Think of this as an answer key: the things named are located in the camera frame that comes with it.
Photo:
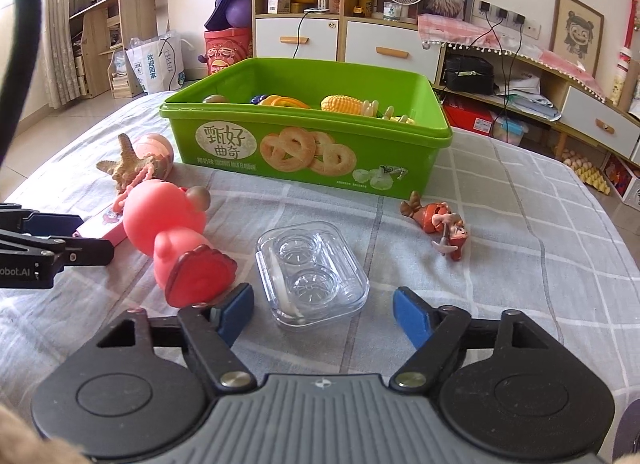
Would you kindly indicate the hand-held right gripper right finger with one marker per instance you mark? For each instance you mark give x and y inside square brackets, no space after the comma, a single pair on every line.
[410,316]

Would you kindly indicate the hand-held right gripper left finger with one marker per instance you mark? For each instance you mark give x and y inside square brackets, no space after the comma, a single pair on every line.
[236,311]

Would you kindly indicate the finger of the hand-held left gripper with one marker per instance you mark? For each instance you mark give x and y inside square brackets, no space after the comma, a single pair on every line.
[55,223]
[90,251]

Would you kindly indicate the pink card box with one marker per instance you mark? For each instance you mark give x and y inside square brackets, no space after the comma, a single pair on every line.
[102,229]

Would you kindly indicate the clear plastic case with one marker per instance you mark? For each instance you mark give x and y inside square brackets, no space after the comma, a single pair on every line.
[310,269]

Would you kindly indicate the green plastic cookie box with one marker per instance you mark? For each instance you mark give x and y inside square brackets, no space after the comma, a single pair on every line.
[300,154]

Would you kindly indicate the yellow plastic toy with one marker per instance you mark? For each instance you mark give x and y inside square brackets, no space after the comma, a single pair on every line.
[401,120]

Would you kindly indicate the purple toy grapes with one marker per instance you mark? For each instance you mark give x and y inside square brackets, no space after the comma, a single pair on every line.
[257,99]

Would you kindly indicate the orange plastic toy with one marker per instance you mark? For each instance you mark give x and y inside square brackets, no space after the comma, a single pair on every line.
[285,102]

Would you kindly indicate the yellow toy corn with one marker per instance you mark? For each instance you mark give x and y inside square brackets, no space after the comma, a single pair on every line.
[342,105]

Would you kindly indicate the beige starfish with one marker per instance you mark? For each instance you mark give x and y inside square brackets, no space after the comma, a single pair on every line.
[127,167]

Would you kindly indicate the grey checked tablecloth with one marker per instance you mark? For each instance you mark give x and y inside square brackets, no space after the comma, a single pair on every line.
[500,269]

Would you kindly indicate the brown figurine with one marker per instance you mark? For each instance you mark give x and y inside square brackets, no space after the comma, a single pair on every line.
[435,216]

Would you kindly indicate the pink capsule ball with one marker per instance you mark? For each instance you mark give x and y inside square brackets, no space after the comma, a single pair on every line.
[152,147]

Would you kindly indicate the tan fuzzy cloth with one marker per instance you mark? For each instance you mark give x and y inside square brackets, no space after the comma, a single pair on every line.
[15,439]

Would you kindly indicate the white paper bag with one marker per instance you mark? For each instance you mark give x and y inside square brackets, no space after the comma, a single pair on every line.
[152,67]

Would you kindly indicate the beige curtain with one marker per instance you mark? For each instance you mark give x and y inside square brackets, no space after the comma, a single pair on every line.
[60,24]

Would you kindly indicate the red flat box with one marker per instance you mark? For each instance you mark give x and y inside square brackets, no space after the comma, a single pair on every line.
[467,117]

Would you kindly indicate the clear storage box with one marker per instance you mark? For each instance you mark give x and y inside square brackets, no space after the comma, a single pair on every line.
[510,132]

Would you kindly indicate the wooden desk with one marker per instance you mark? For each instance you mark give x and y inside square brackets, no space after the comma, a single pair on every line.
[130,9]

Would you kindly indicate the yellow egg tray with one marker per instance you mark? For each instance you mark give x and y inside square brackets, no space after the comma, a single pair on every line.
[587,172]

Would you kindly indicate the red printed bucket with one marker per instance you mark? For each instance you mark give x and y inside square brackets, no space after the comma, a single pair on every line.
[227,52]

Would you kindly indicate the black bag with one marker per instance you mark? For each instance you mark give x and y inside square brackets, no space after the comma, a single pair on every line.
[467,75]

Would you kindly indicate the red and white box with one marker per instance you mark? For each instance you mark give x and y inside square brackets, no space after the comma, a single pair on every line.
[622,179]

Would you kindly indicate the wooden cabinet with white drawer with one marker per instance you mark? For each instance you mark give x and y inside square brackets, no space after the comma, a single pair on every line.
[295,39]
[390,49]

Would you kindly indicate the low wooden stand with drawers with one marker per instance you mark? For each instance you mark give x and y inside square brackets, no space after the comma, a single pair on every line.
[595,119]

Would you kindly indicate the purple plush toy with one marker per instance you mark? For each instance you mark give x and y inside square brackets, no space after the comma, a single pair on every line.
[235,7]

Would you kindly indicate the pink fringed cloth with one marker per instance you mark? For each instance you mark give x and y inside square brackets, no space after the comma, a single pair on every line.
[450,27]

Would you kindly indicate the small white box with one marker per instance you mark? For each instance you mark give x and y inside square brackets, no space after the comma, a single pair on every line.
[279,0]

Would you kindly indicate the red hanging decoration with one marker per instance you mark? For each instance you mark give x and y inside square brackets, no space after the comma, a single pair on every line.
[625,69]

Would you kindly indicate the framed cartoon picture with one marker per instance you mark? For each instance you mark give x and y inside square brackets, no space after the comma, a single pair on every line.
[577,34]

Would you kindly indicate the wall socket strip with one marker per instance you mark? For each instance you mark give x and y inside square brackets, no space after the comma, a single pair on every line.
[507,17]

